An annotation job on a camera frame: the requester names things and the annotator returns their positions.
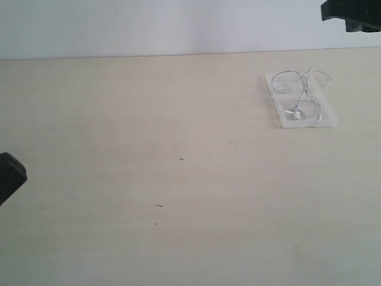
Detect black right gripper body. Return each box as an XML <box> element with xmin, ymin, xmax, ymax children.
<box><xmin>320</xmin><ymin>0</ymin><xmax>380</xmax><ymax>33</ymax></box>

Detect white wired earphones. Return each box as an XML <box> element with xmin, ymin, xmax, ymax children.
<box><xmin>269</xmin><ymin>63</ymin><xmax>333</xmax><ymax>126</ymax></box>

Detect clear plastic storage case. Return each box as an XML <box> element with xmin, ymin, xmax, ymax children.
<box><xmin>264</xmin><ymin>71</ymin><xmax>339</xmax><ymax>129</ymax></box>

